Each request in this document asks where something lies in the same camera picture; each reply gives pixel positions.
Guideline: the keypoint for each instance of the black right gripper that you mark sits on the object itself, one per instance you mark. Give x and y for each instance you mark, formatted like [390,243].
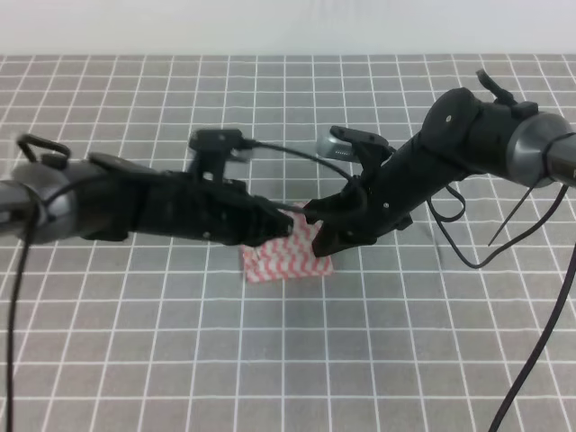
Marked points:
[383,215]

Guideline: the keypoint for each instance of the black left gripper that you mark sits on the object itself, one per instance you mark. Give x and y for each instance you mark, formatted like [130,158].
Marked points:
[176,205]

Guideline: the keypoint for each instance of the pink white wavy towel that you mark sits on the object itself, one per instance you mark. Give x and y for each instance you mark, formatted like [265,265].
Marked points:
[286,258]

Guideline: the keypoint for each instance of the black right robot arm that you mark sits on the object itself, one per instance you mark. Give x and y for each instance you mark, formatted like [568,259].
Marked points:
[460,136]

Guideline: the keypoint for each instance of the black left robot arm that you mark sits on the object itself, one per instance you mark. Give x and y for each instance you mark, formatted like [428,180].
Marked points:
[107,198]

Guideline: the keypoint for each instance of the grey grid tablecloth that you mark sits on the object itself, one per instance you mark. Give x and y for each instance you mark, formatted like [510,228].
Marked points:
[161,334]

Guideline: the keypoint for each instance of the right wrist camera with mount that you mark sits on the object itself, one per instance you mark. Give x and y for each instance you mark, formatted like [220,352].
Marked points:
[356,146]

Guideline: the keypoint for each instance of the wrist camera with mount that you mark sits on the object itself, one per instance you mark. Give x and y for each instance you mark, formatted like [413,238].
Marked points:
[356,146]
[213,149]

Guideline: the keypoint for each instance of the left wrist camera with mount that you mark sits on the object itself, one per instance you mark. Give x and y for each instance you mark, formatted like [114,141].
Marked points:
[213,149]

